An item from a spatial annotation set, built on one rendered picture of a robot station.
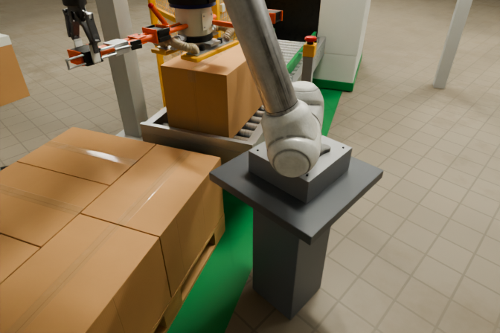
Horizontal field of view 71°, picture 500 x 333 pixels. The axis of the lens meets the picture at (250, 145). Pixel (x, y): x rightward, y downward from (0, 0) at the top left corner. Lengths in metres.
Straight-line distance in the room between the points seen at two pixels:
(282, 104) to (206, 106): 0.98
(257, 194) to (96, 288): 0.63
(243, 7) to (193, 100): 1.10
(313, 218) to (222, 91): 0.90
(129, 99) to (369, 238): 2.11
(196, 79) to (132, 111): 1.31
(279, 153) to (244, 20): 0.37
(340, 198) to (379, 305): 0.81
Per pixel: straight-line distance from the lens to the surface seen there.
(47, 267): 1.51
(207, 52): 1.70
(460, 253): 2.41
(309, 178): 1.22
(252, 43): 0.94
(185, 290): 1.94
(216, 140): 1.91
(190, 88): 1.94
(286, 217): 1.21
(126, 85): 3.02
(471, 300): 2.20
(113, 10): 2.86
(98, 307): 1.33
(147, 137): 2.16
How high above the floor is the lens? 1.58
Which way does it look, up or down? 32 degrees down
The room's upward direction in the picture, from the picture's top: straight up
